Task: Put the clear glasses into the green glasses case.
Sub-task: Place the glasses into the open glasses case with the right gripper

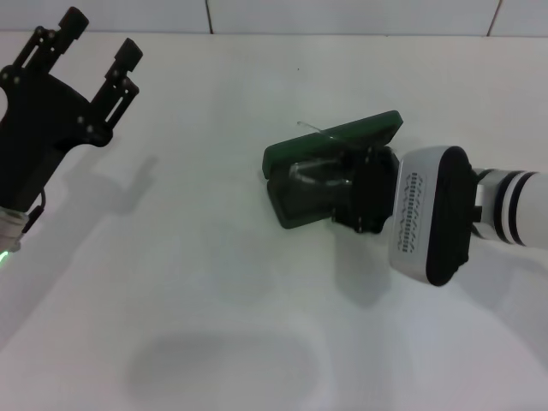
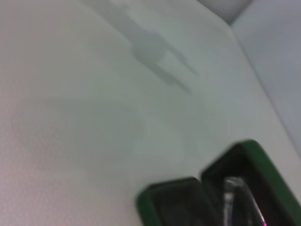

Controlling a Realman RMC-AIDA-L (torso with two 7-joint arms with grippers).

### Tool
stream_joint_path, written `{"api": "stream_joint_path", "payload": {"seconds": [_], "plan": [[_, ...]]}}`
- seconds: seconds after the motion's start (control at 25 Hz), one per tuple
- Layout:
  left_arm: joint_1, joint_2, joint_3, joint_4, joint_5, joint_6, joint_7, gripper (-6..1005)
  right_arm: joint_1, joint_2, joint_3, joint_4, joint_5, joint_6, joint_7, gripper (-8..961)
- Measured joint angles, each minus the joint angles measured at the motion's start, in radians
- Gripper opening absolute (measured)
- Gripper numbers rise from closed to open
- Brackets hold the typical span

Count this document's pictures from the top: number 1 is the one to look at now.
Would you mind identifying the clear white glasses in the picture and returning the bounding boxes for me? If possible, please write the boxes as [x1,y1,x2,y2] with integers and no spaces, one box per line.
[289,120,356,189]

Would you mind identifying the green glasses case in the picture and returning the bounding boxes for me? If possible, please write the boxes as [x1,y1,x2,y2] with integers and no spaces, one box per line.
[261,110,406,232]

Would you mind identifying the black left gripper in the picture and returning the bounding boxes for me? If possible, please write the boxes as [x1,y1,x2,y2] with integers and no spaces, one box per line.
[0,7,145,211]

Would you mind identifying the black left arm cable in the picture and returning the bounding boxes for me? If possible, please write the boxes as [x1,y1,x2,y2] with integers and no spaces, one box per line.
[21,188,47,235]

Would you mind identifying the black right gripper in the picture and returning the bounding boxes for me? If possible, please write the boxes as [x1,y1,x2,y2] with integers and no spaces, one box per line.
[331,145,402,235]

